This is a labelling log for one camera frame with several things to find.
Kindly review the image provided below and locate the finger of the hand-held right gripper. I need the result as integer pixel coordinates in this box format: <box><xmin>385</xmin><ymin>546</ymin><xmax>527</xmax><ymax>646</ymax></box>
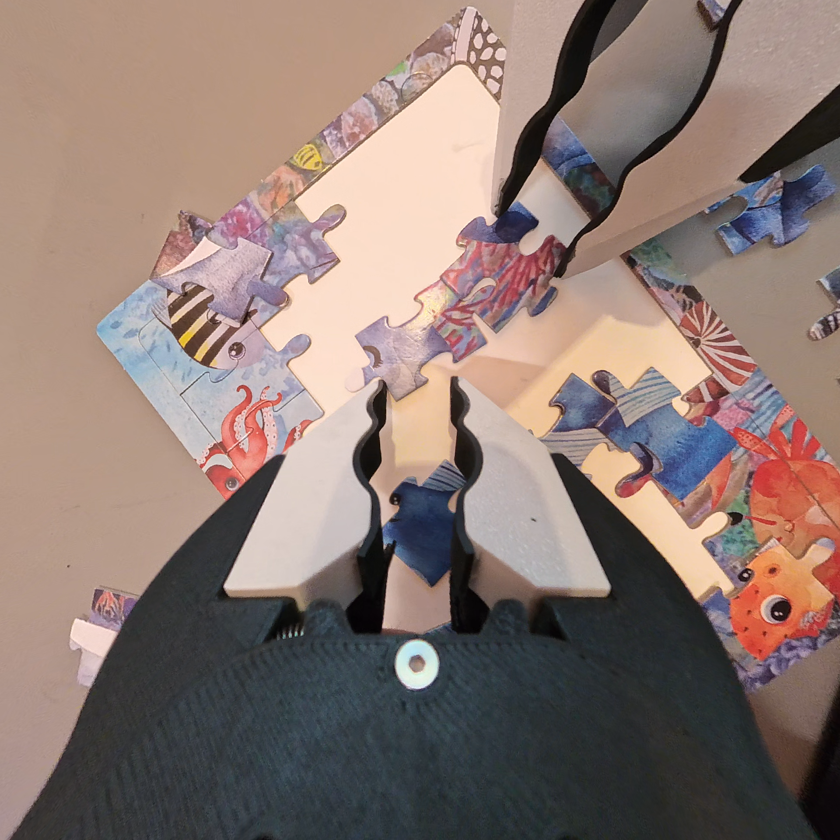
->
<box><xmin>560</xmin><ymin>0</ymin><xmax>840</xmax><ymax>279</ymax></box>
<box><xmin>494</xmin><ymin>0</ymin><xmax>616</xmax><ymax>217</ymax></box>

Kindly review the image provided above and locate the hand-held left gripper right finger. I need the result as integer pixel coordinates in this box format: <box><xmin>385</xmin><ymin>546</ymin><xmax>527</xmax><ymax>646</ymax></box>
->
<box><xmin>436</xmin><ymin>377</ymin><xmax>613</xmax><ymax>614</ymax></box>

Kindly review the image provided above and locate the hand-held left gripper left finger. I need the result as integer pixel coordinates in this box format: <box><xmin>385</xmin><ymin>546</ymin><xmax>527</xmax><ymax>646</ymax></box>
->
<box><xmin>224</xmin><ymin>379</ymin><xmax>395</xmax><ymax>614</ymax></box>

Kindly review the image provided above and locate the pale striped puzzle piece with fin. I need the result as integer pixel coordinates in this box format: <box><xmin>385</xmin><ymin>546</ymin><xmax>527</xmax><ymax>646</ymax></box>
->
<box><xmin>538</xmin><ymin>420</ymin><xmax>624</xmax><ymax>463</ymax></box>

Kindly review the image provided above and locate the dark blue puzzle piece with eye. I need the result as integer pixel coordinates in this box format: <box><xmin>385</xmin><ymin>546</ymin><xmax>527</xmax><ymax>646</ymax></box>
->
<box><xmin>382</xmin><ymin>459</ymin><xmax>462</xmax><ymax>586</ymax></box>

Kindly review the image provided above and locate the striped dark blue puzzle piece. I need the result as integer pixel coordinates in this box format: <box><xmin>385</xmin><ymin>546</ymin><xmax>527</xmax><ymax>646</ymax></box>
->
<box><xmin>550</xmin><ymin>367</ymin><xmax>681</xmax><ymax>437</ymax></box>

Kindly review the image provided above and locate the whale eye puzzle piece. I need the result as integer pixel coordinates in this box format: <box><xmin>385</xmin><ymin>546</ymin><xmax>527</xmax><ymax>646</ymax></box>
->
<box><xmin>346</xmin><ymin>315</ymin><xmax>455</xmax><ymax>401</ymax></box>

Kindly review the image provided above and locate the blue watercolour puzzle piece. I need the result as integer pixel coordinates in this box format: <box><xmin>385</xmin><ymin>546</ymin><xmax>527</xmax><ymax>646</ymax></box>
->
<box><xmin>617</xmin><ymin>410</ymin><xmax>739</xmax><ymax>506</ymax></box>

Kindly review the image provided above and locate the sea print puzzle tray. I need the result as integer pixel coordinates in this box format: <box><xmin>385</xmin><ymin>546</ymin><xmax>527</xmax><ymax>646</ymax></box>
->
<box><xmin>97</xmin><ymin>7</ymin><xmax>840</xmax><ymax>693</ymax></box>

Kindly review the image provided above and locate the red coral puzzle piece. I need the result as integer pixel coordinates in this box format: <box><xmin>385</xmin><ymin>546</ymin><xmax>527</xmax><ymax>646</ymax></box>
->
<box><xmin>413</xmin><ymin>276</ymin><xmax>506</xmax><ymax>361</ymax></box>

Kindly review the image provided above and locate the red striped shell puzzle piece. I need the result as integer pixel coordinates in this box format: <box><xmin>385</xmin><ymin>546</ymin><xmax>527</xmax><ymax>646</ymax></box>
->
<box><xmin>441</xmin><ymin>202</ymin><xmax>569</xmax><ymax>332</ymax></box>

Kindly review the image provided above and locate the striped purple puzzle piece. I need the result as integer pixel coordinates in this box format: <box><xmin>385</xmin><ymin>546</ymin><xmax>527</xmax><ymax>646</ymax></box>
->
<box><xmin>150</xmin><ymin>211</ymin><xmax>290</xmax><ymax>327</ymax></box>

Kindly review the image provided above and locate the dark blue patterned puzzle piece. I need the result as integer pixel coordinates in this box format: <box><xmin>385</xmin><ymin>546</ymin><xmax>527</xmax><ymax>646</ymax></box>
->
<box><xmin>705</xmin><ymin>164</ymin><xmax>829</xmax><ymax>248</ymax></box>

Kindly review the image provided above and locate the striped fish puzzle piece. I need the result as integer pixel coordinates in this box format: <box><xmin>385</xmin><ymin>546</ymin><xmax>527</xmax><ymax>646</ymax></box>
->
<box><xmin>139</xmin><ymin>289</ymin><xmax>311</xmax><ymax>388</ymax></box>

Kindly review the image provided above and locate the purple pink coral puzzle piece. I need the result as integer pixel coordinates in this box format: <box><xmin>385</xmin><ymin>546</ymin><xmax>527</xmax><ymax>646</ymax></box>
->
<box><xmin>213</xmin><ymin>203</ymin><xmax>347</xmax><ymax>287</ymax></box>

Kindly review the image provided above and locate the orange crab puzzle piece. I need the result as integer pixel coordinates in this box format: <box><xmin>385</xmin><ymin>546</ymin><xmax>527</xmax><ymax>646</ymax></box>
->
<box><xmin>735</xmin><ymin>413</ymin><xmax>840</xmax><ymax>546</ymax></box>

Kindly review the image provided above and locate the puzzle piece with white patch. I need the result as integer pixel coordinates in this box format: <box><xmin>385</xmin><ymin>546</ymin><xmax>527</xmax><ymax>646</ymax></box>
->
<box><xmin>69</xmin><ymin>587</ymin><xmax>139</xmax><ymax>686</ymax></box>

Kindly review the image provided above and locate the orange puffer fish puzzle piece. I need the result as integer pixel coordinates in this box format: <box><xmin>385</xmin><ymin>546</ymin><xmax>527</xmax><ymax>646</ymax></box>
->
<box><xmin>702</xmin><ymin>538</ymin><xmax>837</xmax><ymax>660</ymax></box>

